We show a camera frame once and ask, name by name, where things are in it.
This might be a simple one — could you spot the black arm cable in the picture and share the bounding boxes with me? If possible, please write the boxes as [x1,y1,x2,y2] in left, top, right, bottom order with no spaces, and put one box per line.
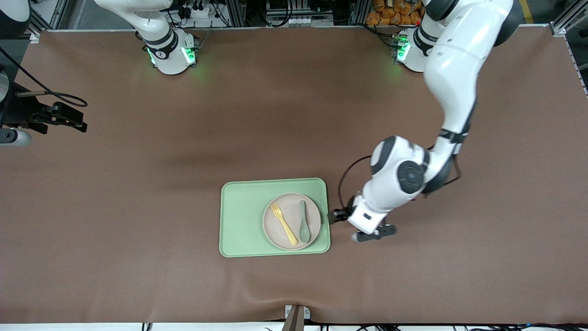
[338,133,462,214]
[0,46,88,108]

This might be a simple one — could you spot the yellow plastic fork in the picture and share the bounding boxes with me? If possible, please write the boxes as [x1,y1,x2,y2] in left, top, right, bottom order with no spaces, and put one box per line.
[271,203,299,246]

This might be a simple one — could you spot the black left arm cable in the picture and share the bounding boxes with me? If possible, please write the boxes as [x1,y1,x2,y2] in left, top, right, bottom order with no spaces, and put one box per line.
[338,133,462,214]

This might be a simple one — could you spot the brown table cover mat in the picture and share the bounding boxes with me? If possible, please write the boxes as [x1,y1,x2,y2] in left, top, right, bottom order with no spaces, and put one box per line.
[0,25,588,325]

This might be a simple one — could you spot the teal plastic spoon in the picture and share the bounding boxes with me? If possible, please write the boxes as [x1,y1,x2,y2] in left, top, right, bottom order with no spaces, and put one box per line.
[299,200,311,244]

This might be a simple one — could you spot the beige round plate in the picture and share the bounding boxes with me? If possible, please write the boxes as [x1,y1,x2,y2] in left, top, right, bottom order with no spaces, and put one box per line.
[263,193,322,251]

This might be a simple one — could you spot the orange bag pile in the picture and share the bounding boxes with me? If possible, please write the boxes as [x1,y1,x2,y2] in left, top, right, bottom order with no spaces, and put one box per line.
[366,0,425,26]

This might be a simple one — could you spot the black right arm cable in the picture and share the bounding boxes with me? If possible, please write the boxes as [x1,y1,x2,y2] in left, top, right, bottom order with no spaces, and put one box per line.
[0,46,88,108]

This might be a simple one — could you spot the white power strip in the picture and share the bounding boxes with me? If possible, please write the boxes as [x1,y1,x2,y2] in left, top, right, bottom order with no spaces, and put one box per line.
[181,5,213,19]

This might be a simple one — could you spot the light green rectangular tray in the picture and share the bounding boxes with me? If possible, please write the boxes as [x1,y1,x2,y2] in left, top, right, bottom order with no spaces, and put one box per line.
[219,177,331,258]

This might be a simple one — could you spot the aluminium extrusion frame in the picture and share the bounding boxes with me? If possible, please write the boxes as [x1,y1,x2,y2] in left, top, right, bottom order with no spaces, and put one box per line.
[28,0,69,43]
[549,0,588,38]

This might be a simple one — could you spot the metal table edge bracket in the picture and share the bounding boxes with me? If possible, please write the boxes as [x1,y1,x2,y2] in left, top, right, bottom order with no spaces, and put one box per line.
[281,304,311,331]

